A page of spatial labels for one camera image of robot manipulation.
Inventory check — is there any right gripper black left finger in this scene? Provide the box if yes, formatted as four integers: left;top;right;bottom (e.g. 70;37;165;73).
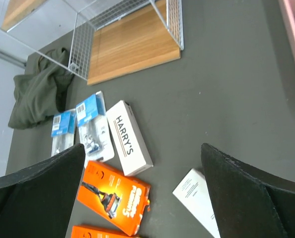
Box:
0;144;85;238

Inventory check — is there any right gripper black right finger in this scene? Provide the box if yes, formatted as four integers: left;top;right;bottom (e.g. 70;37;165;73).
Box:
201;143;295;238

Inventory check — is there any blue razor blister pack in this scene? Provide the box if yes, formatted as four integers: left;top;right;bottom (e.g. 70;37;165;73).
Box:
51;109;76;156
75;91;115;166

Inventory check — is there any orange Gillette Fusion5 box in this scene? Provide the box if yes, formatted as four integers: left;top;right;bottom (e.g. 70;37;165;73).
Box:
77;161;151;236

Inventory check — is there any white box with small print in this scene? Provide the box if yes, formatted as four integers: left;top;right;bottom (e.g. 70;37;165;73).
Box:
172;169;220;238

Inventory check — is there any white Harry's box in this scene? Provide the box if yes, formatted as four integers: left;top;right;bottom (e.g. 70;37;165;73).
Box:
106;100;153;177

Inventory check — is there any olive green cloth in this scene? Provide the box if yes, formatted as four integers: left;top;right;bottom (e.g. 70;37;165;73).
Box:
8;48;74;129

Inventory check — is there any white wire shelf rack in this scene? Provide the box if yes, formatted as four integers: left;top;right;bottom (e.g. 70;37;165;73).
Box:
0;0;184;85

